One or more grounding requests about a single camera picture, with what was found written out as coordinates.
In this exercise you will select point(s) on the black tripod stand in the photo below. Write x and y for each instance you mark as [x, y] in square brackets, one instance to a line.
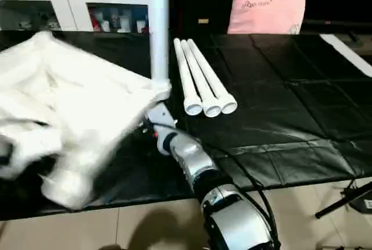
[346, 199]

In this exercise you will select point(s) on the black work mat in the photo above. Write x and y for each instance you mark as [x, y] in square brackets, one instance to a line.
[279, 110]

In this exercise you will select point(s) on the small yellow label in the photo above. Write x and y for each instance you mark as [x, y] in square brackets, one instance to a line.
[203, 21]

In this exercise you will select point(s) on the white plastic table leg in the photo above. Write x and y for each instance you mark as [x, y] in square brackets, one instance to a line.
[210, 78]
[186, 81]
[159, 29]
[199, 81]

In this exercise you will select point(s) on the pink printed pillow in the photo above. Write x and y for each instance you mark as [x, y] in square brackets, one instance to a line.
[267, 11]

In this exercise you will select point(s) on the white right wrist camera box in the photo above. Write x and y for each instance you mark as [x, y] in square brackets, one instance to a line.
[160, 115]

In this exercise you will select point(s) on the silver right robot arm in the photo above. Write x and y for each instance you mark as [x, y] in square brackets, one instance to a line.
[215, 192]

